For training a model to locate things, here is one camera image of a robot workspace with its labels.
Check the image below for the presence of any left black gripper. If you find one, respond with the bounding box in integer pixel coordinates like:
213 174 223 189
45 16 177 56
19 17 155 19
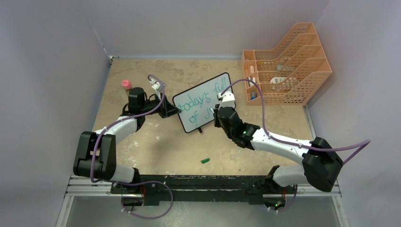
140 93 181 119

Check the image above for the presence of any white whiteboard with black frame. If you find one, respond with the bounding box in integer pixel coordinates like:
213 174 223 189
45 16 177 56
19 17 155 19
173 72 231 133

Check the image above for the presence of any green marker cap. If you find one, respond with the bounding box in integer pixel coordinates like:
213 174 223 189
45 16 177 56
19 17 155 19
201 158 210 164

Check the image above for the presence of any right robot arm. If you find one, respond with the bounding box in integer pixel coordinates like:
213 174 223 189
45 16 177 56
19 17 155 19
213 107 344 192

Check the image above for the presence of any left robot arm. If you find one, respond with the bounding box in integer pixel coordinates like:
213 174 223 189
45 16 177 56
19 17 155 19
73 87 181 193

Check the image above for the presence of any white stapler in organizer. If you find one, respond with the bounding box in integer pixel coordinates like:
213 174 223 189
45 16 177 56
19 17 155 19
248 77 256 87

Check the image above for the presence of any pink capped spice bottle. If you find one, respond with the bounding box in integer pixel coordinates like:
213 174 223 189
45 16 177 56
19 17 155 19
122 79 132 91

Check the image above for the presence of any orange plastic file organizer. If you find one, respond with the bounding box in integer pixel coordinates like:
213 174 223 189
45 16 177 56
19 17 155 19
242 22 332 106

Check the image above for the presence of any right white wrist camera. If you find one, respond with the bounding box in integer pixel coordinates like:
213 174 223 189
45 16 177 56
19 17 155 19
218 90 235 109

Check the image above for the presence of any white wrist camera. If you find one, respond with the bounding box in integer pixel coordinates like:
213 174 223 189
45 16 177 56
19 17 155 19
150 79 166 100
218 90 235 109

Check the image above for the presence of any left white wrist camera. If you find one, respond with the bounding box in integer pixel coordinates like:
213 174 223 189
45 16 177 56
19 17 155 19
150 79 166 100

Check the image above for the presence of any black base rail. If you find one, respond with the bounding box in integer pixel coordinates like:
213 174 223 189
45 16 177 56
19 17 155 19
111 175 295 207

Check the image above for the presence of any aluminium frame rail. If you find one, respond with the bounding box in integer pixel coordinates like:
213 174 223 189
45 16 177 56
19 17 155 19
56 175 349 227

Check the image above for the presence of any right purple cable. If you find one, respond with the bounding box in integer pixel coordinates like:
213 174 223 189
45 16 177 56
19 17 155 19
220 79 371 214

